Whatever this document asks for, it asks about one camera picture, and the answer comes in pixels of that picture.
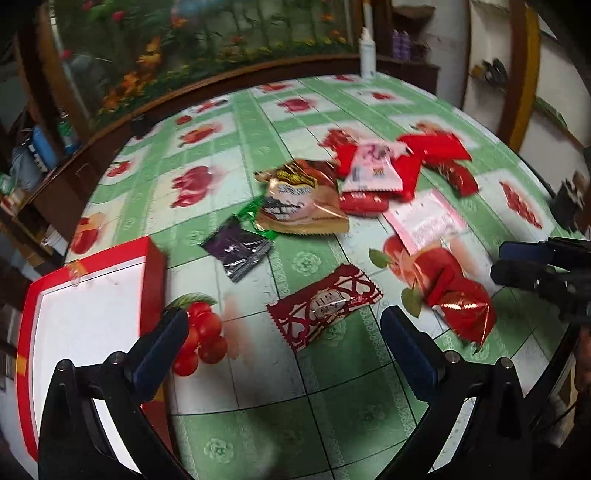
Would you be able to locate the wooden shelf cabinet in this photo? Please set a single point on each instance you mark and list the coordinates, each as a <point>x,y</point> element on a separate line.
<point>27,217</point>

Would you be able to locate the purple black snack packet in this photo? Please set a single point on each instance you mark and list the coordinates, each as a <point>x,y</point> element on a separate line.
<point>235,249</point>

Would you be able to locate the red box with white inside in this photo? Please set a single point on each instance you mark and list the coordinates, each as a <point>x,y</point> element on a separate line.
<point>83,314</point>

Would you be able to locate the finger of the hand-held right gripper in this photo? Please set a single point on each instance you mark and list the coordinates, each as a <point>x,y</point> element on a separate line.
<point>521,251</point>
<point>517,273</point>

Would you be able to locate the blue container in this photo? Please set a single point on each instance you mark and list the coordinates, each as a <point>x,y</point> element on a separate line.
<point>41,147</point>

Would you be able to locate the dark small box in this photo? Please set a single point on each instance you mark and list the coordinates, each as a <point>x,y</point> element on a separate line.
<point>565,203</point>

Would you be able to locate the gold brown snack bag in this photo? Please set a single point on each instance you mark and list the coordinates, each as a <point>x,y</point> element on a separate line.
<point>295,203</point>

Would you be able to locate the large red packet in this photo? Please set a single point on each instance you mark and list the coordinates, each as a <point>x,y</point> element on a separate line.
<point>409,177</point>
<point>434,145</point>

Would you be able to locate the green white package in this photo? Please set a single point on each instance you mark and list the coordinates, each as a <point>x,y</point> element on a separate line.
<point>68,132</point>

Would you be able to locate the pink white snack packet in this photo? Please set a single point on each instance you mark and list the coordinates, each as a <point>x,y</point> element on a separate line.
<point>422,221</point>
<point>371,170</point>

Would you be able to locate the white spray bottle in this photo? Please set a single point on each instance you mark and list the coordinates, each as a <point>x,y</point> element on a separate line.
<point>368,53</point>

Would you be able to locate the dark wooden side cabinet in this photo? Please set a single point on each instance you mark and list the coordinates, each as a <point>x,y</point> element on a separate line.
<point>415,76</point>

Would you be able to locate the red packet with white dots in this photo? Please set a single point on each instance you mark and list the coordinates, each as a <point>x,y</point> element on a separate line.
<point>364,204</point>

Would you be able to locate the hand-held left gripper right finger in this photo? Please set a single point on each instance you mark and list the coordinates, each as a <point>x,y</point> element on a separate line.
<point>408,355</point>

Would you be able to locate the purple bottle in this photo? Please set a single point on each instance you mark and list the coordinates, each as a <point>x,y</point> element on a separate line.
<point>406,45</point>
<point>396,44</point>

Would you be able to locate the green fruit-print tablecloth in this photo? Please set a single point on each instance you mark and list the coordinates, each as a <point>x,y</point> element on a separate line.
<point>286,397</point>

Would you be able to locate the small red snack packet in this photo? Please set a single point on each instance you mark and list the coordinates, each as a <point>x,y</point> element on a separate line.
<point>438,272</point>
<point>457,177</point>

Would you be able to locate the dark wall ornament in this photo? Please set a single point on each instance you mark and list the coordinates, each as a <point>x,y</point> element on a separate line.
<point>491,71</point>

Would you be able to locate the green snack packet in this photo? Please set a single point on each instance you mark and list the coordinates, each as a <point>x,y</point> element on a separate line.
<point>249,213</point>

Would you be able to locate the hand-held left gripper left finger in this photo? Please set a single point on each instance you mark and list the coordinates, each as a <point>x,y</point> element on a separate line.
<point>161,353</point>

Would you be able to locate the dark red heart-pattern packet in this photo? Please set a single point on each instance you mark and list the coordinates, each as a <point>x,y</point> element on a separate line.
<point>318,309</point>

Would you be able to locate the shiny red foil packet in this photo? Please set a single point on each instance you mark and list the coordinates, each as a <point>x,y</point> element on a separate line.
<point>466,316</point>

